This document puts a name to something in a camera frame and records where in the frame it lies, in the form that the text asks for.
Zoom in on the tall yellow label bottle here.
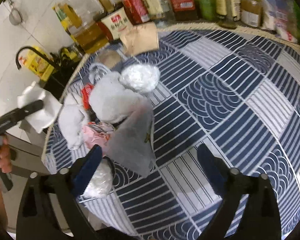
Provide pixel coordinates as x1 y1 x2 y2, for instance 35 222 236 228
216 0 238 29

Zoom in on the brown paper cup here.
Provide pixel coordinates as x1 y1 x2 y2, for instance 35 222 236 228
120 22 159 56

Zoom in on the black kitchen faucet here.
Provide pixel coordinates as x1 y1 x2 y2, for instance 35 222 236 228
15 45 73 81

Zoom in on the plastic-wrapped white ball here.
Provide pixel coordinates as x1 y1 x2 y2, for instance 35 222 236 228
119 63 160 94

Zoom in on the soy sauce jug gold handle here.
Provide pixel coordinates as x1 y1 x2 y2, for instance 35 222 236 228
94 0 133 42

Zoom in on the cooking oil bottle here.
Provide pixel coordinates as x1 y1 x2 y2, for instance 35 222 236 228
52 0 108 54

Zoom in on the white cloth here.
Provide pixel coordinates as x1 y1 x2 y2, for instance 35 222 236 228
58 93 90 150

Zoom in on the small plastic-wrapped white wad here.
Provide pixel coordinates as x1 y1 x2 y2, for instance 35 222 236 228
83 156 115 198

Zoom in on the red label sauce bottle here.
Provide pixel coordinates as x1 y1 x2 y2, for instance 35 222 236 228
122 0 151 24

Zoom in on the white blue plastic bag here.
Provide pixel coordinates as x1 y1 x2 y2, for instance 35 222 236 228
260 0 298 43

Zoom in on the red snack wrapper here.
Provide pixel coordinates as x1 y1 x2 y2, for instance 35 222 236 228
81 83 94 110

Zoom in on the blue white patterned tablecloth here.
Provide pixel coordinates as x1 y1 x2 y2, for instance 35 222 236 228
41 22 300 240

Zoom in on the hanging metal strainer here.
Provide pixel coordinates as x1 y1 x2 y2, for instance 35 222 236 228
4 0 23 26

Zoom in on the yellow dish soap box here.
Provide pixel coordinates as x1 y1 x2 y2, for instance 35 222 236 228
16 46 55 82

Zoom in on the pink wrapper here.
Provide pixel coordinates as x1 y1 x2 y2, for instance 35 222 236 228
82 122 115 155

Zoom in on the person's left hand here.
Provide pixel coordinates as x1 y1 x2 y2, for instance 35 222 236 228
0 136 12 173

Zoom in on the white tissue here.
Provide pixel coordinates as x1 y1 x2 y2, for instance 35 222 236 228
17 82 62 133

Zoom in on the brown glass jar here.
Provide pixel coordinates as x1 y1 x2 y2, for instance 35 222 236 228
241 0 262 28

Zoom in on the dark bottle red label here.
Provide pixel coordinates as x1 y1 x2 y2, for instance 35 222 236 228
170 0 198 21

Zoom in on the translucent plastic bag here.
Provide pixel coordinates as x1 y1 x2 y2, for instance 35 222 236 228
103 99 155 178

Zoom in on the white terry cloth towel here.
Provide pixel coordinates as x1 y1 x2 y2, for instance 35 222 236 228
89 72 145 124

